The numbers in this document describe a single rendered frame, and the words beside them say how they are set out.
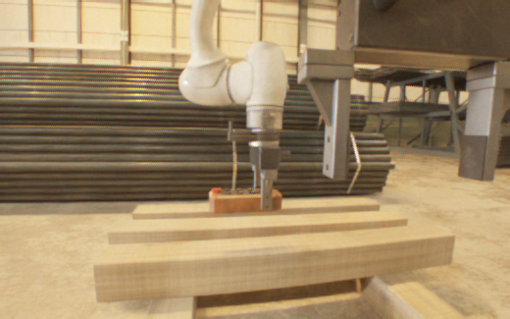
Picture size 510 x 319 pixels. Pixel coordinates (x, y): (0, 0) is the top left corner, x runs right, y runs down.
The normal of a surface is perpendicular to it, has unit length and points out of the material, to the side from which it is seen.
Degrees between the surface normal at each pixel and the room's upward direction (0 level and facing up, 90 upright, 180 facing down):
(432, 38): 90
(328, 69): 90
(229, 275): 90
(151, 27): 90
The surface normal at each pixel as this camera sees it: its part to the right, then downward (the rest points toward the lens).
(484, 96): -1.00, -0.02
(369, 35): 0.02, 0.11
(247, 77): -0.47, 0.08
